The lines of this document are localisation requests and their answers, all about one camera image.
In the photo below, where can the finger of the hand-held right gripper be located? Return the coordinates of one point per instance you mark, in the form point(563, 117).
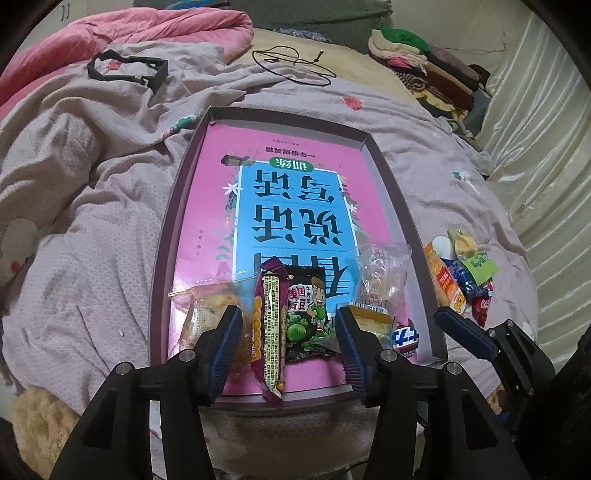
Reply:
point(461, 330)

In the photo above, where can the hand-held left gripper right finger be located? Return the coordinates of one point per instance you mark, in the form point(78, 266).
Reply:
point(353, 355)

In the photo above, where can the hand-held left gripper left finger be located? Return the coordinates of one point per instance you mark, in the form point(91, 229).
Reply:
point(226, 350)

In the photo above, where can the red snack packet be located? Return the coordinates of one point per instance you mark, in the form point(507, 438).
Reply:
point(482, 302)

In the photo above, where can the yellow cake packet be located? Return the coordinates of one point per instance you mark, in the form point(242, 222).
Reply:
point(369, 318)

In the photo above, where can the purple snack bar packet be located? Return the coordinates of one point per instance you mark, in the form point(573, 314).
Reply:
point(268, 332)

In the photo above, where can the dark blue snack packet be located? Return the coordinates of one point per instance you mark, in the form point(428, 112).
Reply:
point(466, 281)

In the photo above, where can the small white-blue candy packet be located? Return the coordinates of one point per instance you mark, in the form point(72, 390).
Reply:
point(404, 339)

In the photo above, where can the orange biscuit packet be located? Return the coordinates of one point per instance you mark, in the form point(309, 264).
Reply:
point(443, 277)

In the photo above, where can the black green pea packet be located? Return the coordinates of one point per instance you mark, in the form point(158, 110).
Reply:
point(307, 314)

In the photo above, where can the light green snack packet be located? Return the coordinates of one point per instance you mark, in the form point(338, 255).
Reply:
point(480, 267)

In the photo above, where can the yellow candy clear packet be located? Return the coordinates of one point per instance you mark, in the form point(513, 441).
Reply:
point(464, 244)

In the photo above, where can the white jelly cup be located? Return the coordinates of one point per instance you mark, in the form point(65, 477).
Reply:
point(441, 244)

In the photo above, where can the grey-purple cardboard box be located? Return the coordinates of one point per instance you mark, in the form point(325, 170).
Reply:
point(385, 203)

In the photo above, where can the clear wrapped pastry packet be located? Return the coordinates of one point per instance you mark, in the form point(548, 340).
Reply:
point(203, 314)

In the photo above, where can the clear plastic snack packet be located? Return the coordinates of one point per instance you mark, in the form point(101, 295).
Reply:
point(383, 272)

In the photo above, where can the pink book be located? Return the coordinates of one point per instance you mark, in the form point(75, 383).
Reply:
point(207, 207)

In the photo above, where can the brown plush toy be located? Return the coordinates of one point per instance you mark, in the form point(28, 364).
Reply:
point(41, 424)

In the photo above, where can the cream curtain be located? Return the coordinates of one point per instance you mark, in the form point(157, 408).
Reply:
point(545, 138)

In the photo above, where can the stack of folded clothes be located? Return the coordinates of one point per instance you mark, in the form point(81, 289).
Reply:
point(415, 55)

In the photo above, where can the beige bed sheet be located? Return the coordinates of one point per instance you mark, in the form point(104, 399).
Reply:
point(351, 60)

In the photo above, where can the grey headboard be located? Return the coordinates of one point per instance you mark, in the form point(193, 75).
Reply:
point(341, 23)

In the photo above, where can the pink quilt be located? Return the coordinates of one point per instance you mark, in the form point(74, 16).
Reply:
point(138, 32)

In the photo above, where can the striped colourful pillow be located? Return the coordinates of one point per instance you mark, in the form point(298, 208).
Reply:
point(184, 3)

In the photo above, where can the white wardrobe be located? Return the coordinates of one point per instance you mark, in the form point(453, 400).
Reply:
point(83, 9)

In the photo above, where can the black plastic frame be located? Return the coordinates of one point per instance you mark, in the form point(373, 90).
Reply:
point(154, 76)

